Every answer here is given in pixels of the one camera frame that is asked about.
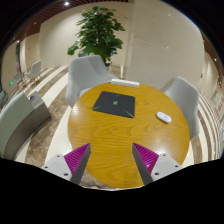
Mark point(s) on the black mouse pad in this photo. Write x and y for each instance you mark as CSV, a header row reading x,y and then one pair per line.
x,y
115,104

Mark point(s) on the grey chair behind table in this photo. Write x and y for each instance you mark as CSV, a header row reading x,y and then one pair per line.
x,y
85,72

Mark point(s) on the grey chair at right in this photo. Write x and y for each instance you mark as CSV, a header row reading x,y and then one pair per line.
x,y
186,96

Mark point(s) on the green potted plant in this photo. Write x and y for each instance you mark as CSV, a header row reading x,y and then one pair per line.
x,y
97,34

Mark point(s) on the distant white chair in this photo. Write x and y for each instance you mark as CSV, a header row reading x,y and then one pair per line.
x,y
34,72

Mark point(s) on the curved grey-green sofa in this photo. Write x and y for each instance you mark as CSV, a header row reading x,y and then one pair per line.
x,y
18,120

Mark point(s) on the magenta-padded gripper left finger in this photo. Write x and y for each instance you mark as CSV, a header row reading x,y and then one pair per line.
x,y
71,166

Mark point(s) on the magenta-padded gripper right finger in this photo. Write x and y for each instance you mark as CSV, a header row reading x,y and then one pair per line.
x,y
153,166

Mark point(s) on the round wooden table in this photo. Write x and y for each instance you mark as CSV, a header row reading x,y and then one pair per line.
x,y
111,137

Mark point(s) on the white keyboard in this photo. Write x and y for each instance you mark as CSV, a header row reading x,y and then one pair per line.
x,y
125,83

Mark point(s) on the white computer mouse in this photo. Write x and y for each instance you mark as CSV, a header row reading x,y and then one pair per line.
x,y
164,117

